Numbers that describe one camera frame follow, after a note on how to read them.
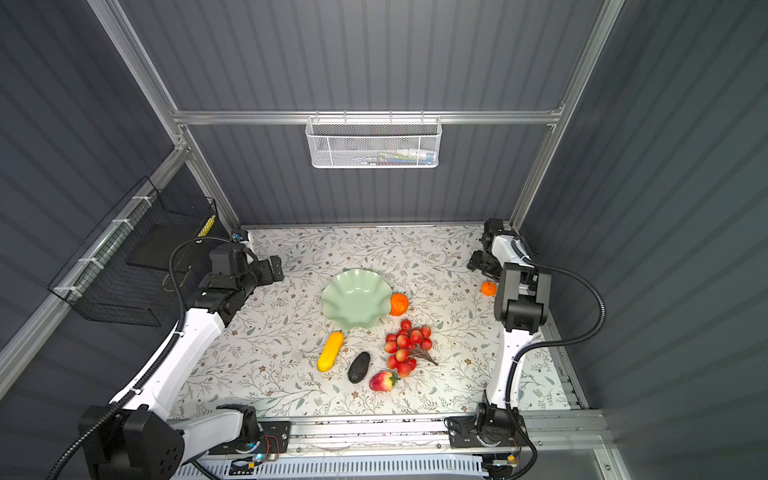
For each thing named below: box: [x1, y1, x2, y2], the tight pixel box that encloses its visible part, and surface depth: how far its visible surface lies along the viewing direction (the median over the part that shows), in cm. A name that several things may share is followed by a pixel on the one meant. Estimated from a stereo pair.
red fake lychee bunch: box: [384, 319, 439, 379], surface depth 86 cm
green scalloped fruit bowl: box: [322, 268, 393, 330], surface depth 99 cm
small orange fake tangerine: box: [481, 280, 497, 297], surface depth 101 cm
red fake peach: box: [369, 371, 399, 393], surface depth 80 cm
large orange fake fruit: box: [390, 293, 409, 316], surface depth 93 cm
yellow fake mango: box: [317, 331, 344, 372], surface depth 86 cm
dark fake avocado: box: [347, 352, 370, 384], surface depth 83 cm
